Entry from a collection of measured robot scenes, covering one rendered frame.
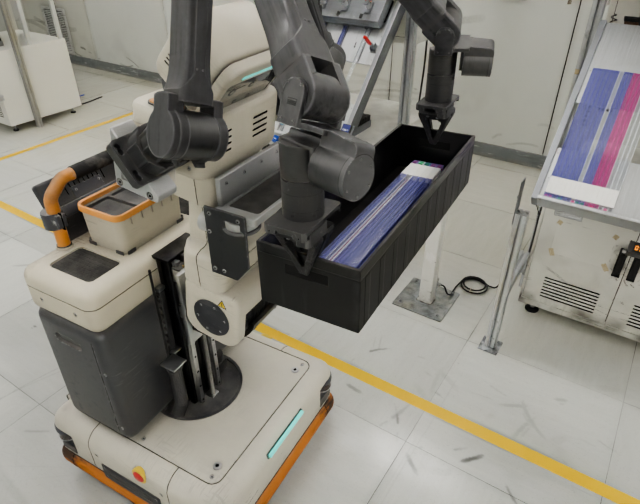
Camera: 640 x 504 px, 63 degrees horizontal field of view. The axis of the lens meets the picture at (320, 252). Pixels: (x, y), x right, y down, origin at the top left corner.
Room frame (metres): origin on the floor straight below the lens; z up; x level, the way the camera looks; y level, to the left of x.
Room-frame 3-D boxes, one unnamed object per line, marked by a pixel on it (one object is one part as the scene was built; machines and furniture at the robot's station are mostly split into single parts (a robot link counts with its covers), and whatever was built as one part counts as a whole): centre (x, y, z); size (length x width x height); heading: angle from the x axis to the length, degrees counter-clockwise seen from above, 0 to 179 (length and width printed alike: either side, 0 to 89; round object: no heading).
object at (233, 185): (1.01, 0.13, 0.99); 0.28 x 0.16 x 0.22; 151
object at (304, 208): (0.62, 0.02, 1.21); 0.10 x 0.07 x 0.07; 151
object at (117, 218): (1.20, 0.49, 0.87); 0.23 x 0.15 x 0.11; 151
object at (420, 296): (1.92, -0.50, 0.39); 0.24 x 0.24 x 0.78; 57
